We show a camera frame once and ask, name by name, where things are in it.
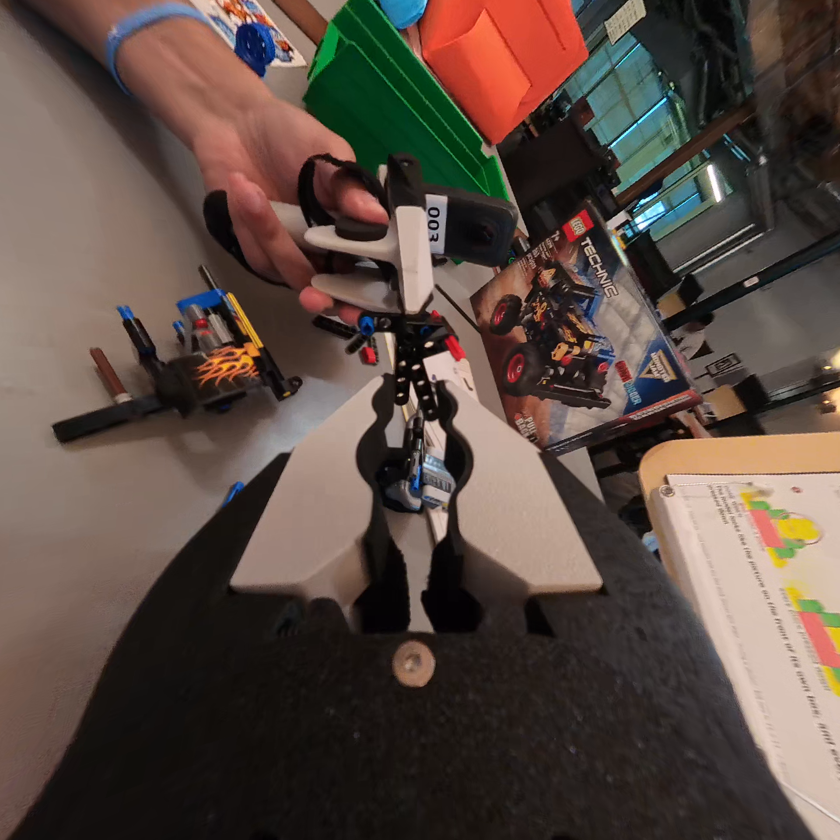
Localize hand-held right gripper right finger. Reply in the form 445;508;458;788
422;381;605;632

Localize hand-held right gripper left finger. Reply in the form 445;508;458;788
230;374;411;634

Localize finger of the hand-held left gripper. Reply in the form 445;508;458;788
392;206;437;315

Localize black lego connector with pins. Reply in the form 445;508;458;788
357;312;467;366

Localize long black lego beam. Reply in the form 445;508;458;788
394;328;441;422

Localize person's left forearm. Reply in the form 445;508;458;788
26;0;263;158

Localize lego instruction booklet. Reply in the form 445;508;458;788
400;363;476;546

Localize lego set box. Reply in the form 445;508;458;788
469;209;704;455

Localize flame printed lego assembly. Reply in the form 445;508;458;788
51;264;304;445

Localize blue lego wheel rim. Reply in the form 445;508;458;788
234;23;277;77

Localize lego sticker sheet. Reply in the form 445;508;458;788
206;0;307;68

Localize person's left hand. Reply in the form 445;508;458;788
193;98;395;324

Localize green plastic bin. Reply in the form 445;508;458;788
303;0;510;202

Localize orange plastic bin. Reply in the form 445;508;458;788
419;0;589;147

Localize white printed paper sheets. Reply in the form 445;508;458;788
656;472;840;840

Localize blue wristband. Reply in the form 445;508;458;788
105;2;219;95

